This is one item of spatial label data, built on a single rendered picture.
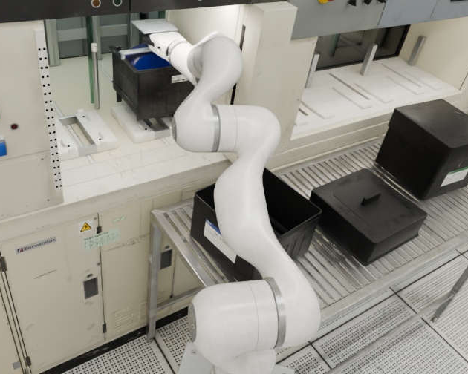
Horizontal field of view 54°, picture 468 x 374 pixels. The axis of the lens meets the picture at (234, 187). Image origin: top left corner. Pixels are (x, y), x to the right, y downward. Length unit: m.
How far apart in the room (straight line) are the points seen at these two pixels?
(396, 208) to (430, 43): 1.31
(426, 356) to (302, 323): 1.65
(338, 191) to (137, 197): 0.67
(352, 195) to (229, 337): 0.93
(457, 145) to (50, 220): 1.36
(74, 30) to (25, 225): 1.01
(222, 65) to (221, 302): 0.48
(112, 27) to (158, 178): 0.92
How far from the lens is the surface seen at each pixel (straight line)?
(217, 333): 0.78
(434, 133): 1.82
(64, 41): 2.17
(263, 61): 1.40
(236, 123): 0.94
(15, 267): 1.52
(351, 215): 1.53
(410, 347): 2.42
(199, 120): 0.92
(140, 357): 2.08
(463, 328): 2.64
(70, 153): 1.56
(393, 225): 1.56
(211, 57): 1.00
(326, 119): 1.98
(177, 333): 2.14
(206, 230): 1.37
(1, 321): 1.68
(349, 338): 2.31
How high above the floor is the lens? 1.80
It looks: 39 degrees down
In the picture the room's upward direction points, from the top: 11 degrees clockwise
